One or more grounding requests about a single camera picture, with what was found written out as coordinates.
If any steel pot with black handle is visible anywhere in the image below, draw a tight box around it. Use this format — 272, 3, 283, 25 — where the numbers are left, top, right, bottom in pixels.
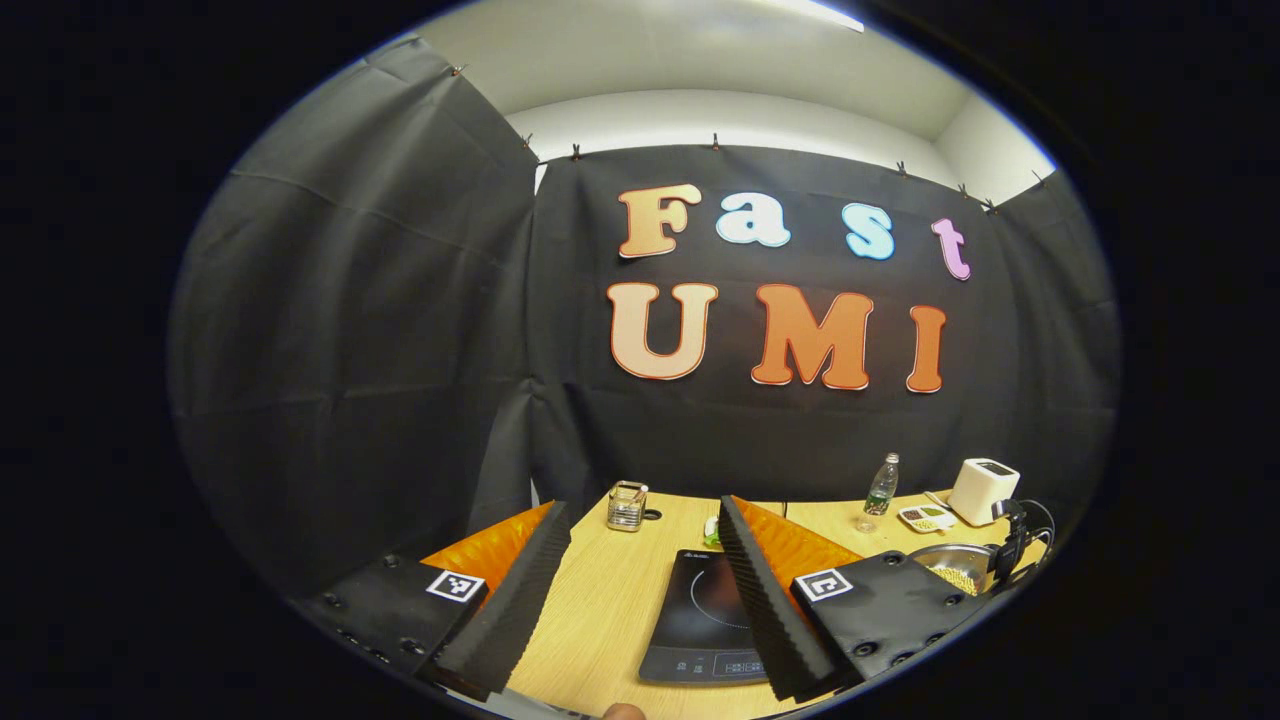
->
908, 543, 1001, 597

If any black induction cooktop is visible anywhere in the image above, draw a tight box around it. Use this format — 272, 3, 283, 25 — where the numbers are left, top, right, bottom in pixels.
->
638, 548, 771, 687

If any metal wire holder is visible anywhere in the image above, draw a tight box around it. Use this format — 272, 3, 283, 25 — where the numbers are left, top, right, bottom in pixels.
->
607, 481, 650, 533

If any clear plastic water bottle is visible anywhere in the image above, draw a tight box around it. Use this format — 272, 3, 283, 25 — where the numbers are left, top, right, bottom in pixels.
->
857, 452, 901, 534

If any black backdrop cloth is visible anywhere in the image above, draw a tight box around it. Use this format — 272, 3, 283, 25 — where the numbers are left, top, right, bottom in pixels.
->
168, 35, 1121, 601

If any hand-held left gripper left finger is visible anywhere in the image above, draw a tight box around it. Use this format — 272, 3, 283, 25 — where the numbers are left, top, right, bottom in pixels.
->
290, 500, 573, 703

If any white toaster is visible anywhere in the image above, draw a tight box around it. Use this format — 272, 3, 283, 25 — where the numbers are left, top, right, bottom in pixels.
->
946, 458, 1022, 527

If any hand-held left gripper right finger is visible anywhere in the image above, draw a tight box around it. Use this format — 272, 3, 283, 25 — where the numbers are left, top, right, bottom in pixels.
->
717, 494, 996, 703

